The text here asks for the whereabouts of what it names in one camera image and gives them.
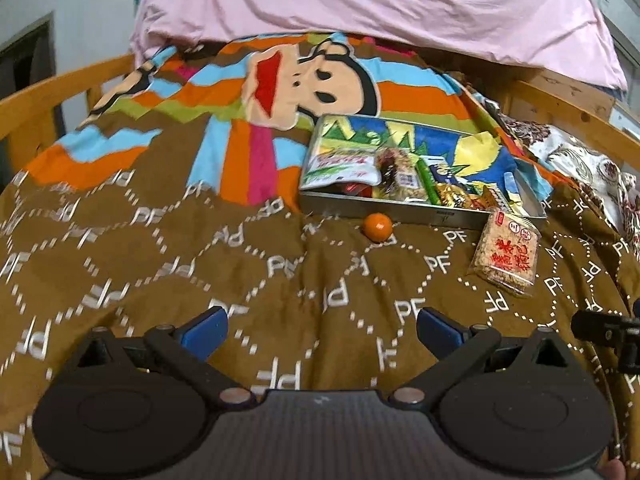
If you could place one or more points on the orange red snack packet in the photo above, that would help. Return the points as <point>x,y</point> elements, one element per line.
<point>357,190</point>

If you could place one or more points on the wooden bed frame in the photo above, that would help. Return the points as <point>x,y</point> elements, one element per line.
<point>40,95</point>

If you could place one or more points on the pink sheet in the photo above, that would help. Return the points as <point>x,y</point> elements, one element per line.
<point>375,0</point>

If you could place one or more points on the floral satin quilt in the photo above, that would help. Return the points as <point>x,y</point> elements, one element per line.
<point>575,155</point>

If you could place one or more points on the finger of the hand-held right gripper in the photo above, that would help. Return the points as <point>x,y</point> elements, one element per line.
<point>600,329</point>

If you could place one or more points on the clear rice cracker packet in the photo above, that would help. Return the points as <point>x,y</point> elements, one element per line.
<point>505,255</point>

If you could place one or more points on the green snack stick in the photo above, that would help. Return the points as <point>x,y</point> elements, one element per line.
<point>430,182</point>

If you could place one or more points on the clear nut bar packet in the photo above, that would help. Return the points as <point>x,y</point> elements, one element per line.
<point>400,177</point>

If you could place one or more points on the brown cartoon printed blanket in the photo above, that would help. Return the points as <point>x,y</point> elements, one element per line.
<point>150,260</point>

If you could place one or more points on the metal tray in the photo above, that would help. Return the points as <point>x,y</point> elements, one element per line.
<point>400,212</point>

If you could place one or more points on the green and white snack packet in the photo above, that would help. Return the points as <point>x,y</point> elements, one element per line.
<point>340,167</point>

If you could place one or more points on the tangerine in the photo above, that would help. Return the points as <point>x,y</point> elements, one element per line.
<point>377,226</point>

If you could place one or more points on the gold snack packet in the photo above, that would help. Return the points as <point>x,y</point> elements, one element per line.
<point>452,195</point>

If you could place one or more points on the dark doorway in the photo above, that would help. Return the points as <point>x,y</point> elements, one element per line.
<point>25,55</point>

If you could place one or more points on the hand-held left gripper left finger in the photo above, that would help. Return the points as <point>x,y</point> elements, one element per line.
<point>205,331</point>

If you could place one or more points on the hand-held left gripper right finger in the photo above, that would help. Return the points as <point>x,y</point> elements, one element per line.
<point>442,329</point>

